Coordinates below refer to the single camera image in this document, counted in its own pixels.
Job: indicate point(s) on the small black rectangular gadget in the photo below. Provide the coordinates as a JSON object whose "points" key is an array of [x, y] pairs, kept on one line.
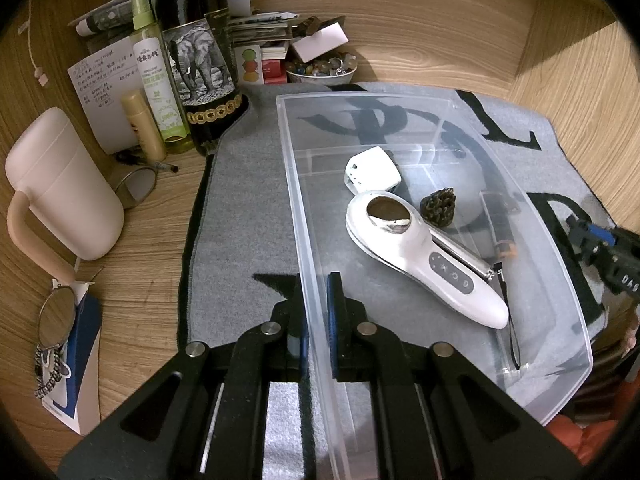
{"points": [[500, 225]]}

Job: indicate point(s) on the dark pine cone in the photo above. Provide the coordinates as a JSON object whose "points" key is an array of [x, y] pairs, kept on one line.
{"points": [[439, 208]]}

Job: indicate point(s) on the orange cloth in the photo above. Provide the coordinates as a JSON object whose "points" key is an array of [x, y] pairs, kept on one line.
{"points": [[585, 445]]}

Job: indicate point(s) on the yellow tube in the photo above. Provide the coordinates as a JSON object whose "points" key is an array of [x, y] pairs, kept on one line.
{"points": [[142, 125]]}

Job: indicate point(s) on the handwritten paper note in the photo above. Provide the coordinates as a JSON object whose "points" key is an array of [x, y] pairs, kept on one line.
{"points": [[100, 90]]}

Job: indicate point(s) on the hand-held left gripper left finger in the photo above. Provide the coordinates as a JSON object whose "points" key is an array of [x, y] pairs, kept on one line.
{"points": [[302, 340]]}

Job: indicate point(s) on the white grey tube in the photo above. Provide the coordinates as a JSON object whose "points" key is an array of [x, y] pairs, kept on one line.
{"points": [[105, 17]]}

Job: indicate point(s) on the black pen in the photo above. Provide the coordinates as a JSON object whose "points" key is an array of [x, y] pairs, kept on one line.
{"points": [[145, 161]]}

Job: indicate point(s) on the blue and white box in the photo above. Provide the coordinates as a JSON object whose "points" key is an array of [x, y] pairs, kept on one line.
{"points": [[82, 360]]}

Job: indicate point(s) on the white handheld massager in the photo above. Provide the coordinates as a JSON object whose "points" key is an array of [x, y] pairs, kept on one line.
{"points": [[450, 280]]}

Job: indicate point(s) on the clear plastic storage box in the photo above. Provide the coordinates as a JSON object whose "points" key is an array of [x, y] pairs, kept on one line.
{"points": [[540, 340]]}

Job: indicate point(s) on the white bowl of trinkets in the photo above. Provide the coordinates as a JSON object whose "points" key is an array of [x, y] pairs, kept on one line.
{"points": [[320, 78]]}

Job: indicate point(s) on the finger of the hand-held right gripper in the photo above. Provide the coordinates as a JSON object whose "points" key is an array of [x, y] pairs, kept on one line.
{"points": [[597, 234]]}

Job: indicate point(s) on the stack of cards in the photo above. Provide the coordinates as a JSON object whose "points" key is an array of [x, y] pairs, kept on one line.
{"points": [[262, 30]]}

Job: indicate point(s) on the small white plastic device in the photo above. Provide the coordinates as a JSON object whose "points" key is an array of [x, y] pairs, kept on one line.
{"points": [[372, 170]]}

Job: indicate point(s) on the fruit print carton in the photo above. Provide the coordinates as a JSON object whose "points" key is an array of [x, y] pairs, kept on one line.
{"points": [[250, 65]]}

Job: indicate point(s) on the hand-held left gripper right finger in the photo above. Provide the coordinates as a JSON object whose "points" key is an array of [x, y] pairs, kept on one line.
{"points": [[332, 320]]}

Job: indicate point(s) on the dark wine bottle elephant label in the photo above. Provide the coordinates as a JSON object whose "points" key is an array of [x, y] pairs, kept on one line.
{"points": [[200, 60]]}

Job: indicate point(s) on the small red box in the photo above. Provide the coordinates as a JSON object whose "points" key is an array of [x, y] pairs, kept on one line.
{"points": [[274, 71]]}

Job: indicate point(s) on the green spray bottle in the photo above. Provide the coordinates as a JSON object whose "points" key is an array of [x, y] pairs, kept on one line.
{"points": [[157, 90]]}

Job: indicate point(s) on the grey lettered mat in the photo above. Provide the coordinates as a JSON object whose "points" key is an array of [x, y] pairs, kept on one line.
{"points": [[240, 240]]}

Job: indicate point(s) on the small white card box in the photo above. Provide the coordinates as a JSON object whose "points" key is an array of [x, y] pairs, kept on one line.
{"points": [[320, 42]]}

